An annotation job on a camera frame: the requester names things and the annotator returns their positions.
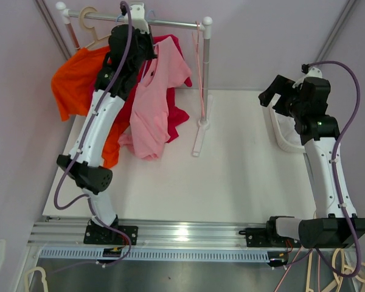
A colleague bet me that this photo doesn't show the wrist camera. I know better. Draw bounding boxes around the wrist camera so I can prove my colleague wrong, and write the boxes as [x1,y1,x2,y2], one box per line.
[292,64,322,89]
[120,2,150,34]

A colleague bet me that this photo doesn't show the white t shirt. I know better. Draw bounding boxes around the white t shirt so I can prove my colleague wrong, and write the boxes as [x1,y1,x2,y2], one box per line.
[276,115,301,146]

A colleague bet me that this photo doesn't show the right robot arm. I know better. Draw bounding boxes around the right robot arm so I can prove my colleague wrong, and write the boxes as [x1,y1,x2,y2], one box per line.
[259,75,365,249]

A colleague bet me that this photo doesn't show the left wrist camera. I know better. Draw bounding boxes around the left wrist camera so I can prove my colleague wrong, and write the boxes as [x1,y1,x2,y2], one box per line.
[120,2,150,34]

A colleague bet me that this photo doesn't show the aluminium mounting rail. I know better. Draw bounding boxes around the aluminium mounting rail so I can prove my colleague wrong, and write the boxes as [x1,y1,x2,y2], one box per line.
[27,217,265,250]

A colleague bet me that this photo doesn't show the white metal clothes rack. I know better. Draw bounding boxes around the white metal clothes rack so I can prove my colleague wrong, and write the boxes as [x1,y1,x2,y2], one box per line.
[55,2,213,157]

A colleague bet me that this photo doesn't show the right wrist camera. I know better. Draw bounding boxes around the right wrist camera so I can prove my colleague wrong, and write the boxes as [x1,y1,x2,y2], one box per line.
[292,64,322,89]

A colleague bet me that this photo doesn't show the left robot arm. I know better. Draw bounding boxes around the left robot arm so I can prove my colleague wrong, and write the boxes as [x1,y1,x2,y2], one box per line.
[54,24,156,244]

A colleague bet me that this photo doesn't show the white plastic laundry basket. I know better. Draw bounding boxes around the white plastic laundry basket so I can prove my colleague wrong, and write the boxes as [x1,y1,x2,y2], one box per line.
[268,94,305,154]

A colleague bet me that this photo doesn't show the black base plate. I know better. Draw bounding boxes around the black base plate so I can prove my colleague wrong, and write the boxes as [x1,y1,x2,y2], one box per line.
[238,228,301,248]
[83,224,139,246]

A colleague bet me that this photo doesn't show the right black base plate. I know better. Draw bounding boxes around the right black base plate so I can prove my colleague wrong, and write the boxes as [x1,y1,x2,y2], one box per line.
[238,228,301,248]

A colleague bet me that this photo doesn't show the crimson t shirt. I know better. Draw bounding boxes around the crimson t shirt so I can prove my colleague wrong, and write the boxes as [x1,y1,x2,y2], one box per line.
[105,35,189,147]

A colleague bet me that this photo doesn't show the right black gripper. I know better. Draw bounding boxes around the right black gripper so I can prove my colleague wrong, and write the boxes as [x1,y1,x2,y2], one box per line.
[259,75,305,120]

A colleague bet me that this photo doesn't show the beige hanger bottom left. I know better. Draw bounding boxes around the beige hanger bottom left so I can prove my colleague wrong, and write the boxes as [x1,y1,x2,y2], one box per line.
[23,266,49,292]

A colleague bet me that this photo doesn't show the beige wooden hanger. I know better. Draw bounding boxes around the beige wooden hanger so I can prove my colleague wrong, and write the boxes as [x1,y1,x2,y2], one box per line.
[78,6,110,50]

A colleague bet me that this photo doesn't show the pink t shirt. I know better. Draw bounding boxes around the pink t shirt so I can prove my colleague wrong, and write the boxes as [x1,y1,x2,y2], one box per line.
[119,38,192,160]

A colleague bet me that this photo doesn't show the pink wire hanger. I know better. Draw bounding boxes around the pink wire hanger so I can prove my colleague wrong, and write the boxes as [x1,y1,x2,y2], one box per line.
[192,21,206,123]

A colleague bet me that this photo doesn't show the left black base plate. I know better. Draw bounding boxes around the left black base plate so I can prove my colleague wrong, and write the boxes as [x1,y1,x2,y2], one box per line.
[83,224,139,246]

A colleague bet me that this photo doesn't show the white slotted cable duct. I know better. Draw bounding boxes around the white slotted cable duct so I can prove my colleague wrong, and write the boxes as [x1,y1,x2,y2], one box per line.
[40,248,288,264]

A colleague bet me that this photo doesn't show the blue wire hanger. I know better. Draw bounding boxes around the blue wire hanger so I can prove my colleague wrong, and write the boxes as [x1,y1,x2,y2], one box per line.
[116,9,156,83]

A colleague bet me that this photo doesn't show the orange t shirt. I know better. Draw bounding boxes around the orange t shirt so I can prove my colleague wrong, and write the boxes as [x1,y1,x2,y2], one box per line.
[51,46,131,169]

